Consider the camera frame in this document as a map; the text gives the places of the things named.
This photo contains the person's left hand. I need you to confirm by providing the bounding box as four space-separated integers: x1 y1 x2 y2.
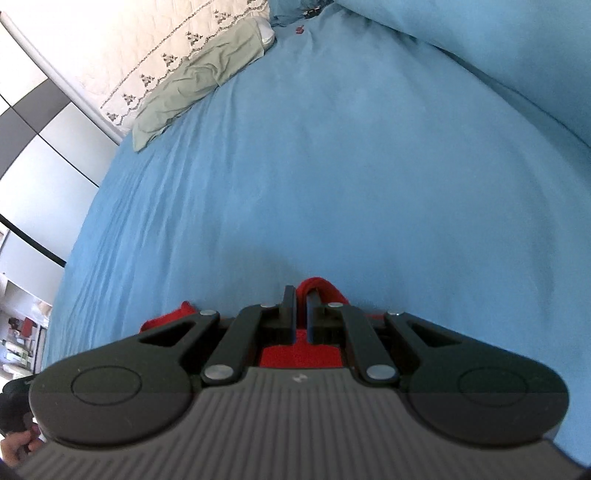
1 423 44 467

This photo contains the white grey wardrobe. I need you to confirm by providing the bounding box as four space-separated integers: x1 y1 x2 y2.
0 18 120 296

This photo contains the white shelf unit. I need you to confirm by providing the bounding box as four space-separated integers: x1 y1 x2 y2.
1 273 52 385

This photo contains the cream embroidered pillow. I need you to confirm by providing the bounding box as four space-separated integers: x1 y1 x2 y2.
81 1 270 134

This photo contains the blue rolled duvet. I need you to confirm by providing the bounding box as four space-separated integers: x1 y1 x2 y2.
342 1 590 142

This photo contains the dark blue pillow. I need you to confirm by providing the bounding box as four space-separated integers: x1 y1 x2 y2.
269 0 332 26

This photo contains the blue bed sheet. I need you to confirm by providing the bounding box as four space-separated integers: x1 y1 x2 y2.
43 1 590 463

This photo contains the red long-sleeve sweater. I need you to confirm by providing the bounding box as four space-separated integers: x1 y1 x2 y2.
138 277 398 384

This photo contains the green pillow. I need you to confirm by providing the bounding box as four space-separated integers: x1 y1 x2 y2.
131 16 276 152

